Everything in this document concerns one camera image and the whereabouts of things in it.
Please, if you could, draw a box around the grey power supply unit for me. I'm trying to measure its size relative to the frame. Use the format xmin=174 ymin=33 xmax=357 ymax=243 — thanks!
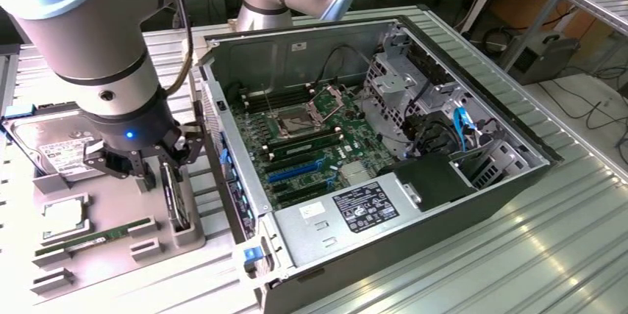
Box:
xmin=271 ymin=172 xmax=478 ymax=270

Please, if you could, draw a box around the silver CPU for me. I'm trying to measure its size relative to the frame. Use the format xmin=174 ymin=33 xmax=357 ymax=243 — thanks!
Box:
xmin=41 ymin=201 xmax=89 ymax=240

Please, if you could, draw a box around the green motherboard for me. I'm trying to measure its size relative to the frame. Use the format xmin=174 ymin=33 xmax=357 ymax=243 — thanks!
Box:
xmin=229 ymin=82 xmax=411 ymax=212

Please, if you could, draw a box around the metal disk bay cage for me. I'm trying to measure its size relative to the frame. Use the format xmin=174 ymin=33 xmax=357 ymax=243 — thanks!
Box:
xmin=366 ymin=52 xmax=475 ymax=146

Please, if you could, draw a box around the blue wire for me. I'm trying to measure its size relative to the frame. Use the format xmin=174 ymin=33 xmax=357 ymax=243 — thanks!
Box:
xmin=453 ymin=106 xmax=477 ymax=154

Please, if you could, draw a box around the aluminium frame table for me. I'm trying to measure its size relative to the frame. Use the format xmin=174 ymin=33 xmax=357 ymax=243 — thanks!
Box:
xmin=498 ymin=0 xmax=628 ymax=71

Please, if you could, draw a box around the grey box with handle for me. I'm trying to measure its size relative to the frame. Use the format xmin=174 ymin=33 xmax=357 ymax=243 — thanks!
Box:
xmin=505 ymin=29 xmax=583 ymax=86

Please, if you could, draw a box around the open black PC case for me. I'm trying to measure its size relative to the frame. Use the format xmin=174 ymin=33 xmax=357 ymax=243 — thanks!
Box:
xmin=189 ymin=14 xmax=566 ymax=314

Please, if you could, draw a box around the silver hard disk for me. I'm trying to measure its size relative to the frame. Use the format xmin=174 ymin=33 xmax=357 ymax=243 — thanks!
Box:
xmin=9 ymin=107 xmax=107 ymax=183

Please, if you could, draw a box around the silver chipset heat sink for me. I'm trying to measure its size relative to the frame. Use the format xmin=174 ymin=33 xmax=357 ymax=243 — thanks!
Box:
xmin=338 ymin=165 xmax=375 ymax=187

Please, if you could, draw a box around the installed dark RAM stick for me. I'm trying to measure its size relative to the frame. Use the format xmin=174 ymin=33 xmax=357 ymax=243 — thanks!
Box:
xmin=267 ymin=132 xmax=346 ymax=157

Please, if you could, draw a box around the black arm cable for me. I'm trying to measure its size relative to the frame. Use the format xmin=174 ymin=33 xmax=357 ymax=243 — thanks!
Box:
xmin=162 ymin=0 xmax=194 ymax=96

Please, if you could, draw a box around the black wire bundle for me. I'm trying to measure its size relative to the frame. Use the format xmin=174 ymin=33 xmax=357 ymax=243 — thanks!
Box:
xmin=407 ymin=112 xmax=467 ymax=157

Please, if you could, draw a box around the green RAM stick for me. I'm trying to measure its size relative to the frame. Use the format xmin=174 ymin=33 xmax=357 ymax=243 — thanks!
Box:
xmin=34 ymin=217 xmax=151 ymax=257

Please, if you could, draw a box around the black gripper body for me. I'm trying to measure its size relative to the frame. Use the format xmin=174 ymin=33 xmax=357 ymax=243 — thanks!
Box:
xmin=90 ymin=88 xmax=185 ymax=153

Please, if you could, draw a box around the coiled black floor cable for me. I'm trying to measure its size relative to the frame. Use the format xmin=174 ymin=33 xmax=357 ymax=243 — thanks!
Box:
xmin=482 ymin=26 xmax=518 ymax=54

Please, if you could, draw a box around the black graphics card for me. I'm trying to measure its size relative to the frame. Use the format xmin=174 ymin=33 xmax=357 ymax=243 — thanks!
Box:
xmin=161 ymin=161 xmax=195 ymax=232

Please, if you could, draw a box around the grey parts rack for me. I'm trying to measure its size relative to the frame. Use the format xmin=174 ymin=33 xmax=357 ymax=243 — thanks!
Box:
xmin=29 ymin=151 xmax=209 ymax=307

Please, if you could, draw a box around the black wire loop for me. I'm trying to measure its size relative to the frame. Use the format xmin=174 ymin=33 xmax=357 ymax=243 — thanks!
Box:
xmin=314 ymin=45 xmax=374 ymax=91

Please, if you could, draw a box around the metal socket cover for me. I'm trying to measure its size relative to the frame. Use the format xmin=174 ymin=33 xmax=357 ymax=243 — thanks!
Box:
xmin=303 ymin=85 xmax=349 ymax=127

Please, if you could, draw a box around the blue case latch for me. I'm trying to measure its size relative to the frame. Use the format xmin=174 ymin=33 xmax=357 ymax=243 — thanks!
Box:
xmin=243 ymin=247 xmax=267 ymax=268

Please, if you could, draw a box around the black plastic shroud box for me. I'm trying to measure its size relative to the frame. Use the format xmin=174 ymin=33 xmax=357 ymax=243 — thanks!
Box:
xmin=393 ymin=154 xmax=482 ymax=213

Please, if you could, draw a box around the CPU socket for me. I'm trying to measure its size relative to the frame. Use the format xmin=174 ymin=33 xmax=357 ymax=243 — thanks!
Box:
xmin=269 ymin=106 xmax=330 ymax=141

